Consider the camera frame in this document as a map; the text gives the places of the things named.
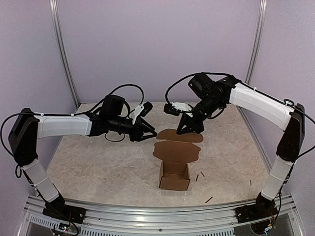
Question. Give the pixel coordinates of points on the left aluminium frame post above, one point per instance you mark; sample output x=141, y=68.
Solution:
x=62, y=51

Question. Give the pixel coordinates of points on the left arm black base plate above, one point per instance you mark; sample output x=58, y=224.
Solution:
x=61, y=211

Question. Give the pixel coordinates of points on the brown cardboard box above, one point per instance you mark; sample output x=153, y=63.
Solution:
x=176, y=152

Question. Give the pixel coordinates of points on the right aluminium frame post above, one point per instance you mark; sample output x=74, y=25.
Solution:
x=257, y=40

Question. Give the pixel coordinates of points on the aluminium frame post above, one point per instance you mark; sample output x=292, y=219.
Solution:
x=257, y=40
x=62, y=51

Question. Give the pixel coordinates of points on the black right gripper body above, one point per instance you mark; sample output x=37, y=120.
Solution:
x=199, y=125

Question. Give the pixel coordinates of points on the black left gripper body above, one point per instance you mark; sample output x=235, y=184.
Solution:
x=135, y=135

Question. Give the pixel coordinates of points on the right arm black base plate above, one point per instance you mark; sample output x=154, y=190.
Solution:
x=255, y=211

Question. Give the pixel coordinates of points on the front aluminium frame rail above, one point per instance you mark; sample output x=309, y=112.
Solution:
x=114, y=220

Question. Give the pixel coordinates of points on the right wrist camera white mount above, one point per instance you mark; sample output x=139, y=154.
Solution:
x=177, y=108

